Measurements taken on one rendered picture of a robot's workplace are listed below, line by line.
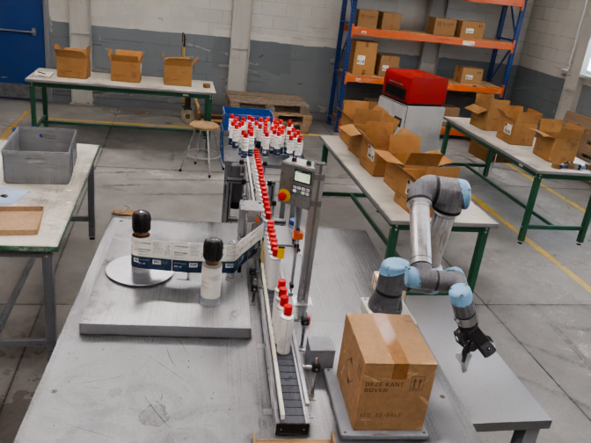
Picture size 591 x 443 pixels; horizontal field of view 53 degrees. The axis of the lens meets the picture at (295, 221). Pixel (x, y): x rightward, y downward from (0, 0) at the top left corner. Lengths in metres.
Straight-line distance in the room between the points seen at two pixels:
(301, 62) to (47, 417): 8.57
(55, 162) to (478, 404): 2.92
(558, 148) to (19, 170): 4.86
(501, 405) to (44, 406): 1.61
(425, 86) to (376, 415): 6.23
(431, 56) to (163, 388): 9.11
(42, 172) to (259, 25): 6.37
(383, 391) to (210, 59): 8.37
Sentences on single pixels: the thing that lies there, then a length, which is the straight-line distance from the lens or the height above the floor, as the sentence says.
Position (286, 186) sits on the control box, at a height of 1.37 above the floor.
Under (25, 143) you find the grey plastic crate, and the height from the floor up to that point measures 0.90.
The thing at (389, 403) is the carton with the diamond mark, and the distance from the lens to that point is 2.05.
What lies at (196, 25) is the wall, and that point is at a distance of 9.88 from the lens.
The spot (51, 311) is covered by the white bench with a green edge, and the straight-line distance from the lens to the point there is 3.54.
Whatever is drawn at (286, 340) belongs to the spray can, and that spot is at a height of 0.95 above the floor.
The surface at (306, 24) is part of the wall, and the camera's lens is 10.07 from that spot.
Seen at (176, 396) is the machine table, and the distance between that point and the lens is 2.19.
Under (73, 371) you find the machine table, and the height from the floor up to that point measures 0.83.
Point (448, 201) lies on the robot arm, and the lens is 2.37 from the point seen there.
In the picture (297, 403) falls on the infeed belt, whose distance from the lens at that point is 2.12.
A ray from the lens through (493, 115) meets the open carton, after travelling 7.47.
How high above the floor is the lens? 2.21
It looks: 22 degrees down
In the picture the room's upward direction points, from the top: 7 degrees clockwise
